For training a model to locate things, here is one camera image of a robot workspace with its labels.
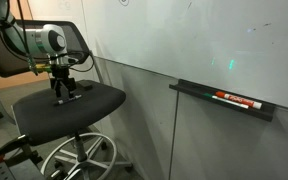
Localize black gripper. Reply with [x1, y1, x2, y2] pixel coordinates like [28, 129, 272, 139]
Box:
[50, 65, 76, 98]

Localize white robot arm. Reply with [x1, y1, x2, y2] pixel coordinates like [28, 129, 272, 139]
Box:
[0, 0, 76, 98]

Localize black whiteboard eraser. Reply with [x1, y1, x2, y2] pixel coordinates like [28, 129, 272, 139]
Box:
[77, 80, 93, 90]

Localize black mesh office chair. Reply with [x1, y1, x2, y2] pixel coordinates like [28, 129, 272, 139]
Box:
[0, 20, 133, 180]

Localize green whiteboard marker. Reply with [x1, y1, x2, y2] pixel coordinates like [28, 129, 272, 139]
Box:
[203, 93, 249, 109]

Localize large white whiteboard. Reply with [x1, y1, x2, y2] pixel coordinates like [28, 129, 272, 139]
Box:
[82, 0, 288, 107]

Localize red whiteboard marker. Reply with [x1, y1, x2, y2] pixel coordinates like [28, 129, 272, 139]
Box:
[215, 91, 262, 109]

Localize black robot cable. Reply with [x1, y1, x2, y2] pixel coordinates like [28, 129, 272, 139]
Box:
[0, 0, 95, 73]

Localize black clamp with orange handle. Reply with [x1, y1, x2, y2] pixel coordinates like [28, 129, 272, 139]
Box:
[0, 135, 43, 166]

